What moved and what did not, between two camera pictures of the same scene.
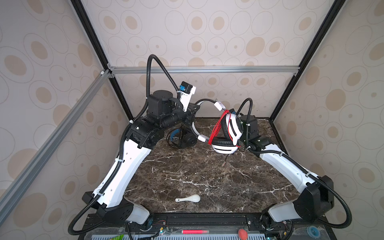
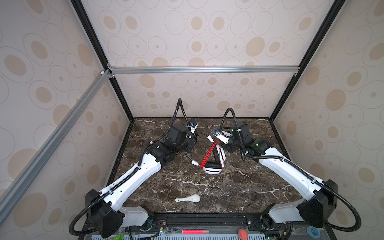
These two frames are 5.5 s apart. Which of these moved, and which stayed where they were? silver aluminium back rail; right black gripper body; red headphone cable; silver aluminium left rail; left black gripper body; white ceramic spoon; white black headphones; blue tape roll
Moved: white black headphones; left black gripper body; red headphone cable; right black gripper body
Stayed: silver aluminium back rail; white ceramic spoon; blue tape roll; silver aluminium left rail
